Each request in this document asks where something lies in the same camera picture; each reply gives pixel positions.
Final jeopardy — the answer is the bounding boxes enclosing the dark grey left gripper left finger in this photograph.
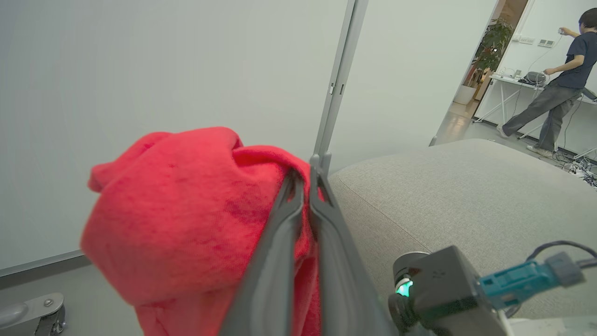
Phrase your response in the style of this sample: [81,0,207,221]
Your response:
[219,168,305,336]

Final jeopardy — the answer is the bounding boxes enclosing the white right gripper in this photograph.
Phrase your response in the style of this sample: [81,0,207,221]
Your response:
[504,316,597,336]

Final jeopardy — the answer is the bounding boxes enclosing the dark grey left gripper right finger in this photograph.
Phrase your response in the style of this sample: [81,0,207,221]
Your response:
[309,155,400,336]

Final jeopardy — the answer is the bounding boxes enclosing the red knit garment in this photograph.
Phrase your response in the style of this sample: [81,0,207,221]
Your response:
[80,126,325,336]

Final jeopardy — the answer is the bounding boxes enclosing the grey fabric sofa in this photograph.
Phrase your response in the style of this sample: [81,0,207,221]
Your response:
[326,139,597,320]

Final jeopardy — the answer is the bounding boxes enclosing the white plant pot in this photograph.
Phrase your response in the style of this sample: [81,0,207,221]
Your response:
[453,84,477,105]

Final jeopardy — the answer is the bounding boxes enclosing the grey partition caster foot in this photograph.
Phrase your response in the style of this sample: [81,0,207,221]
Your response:
[0,293,66,336]

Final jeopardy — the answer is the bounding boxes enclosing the white folding table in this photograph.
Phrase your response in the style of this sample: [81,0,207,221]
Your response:
[473,75,597,159]

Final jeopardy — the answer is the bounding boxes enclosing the person in dark t-shirt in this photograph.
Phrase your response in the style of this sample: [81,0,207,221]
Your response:
[497,8,597,158]

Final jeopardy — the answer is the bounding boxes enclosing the green potted plant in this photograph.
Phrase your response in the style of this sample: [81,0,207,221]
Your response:
[471,19,514,87]

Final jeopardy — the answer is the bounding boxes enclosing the blue camera cable connector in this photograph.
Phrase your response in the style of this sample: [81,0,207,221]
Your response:
[477,252,586,309]

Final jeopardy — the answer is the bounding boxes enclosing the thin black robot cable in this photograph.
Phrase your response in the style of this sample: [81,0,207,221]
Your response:
[526,240,597,269]

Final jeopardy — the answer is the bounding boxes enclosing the dark grey wrist camera box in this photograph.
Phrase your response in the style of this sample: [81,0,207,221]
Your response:
[388,246,509,336]

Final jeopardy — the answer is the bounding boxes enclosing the tangled floor cables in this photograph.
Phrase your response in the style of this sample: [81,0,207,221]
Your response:
[553,152,597,187]

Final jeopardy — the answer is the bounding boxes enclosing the grey metal partition post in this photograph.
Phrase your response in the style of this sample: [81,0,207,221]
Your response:
[312,0,369,174]

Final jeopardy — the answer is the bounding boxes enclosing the grey metal partition rail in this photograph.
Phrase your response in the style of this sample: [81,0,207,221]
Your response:
[0,250,85,277]

